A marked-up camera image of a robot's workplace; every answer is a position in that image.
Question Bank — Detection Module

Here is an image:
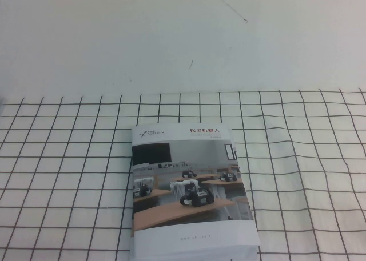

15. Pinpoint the AgileX robot brochure book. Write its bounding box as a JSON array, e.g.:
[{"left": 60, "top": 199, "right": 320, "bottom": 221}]
[{"left": 130, "top": 126, "right": 261, "bottom": 261}]

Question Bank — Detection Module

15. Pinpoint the white black-grid tablecloth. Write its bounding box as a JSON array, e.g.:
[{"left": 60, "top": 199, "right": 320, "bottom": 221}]
[{"left": 0, "top": 88, "right": 366, "bottom": 261}]

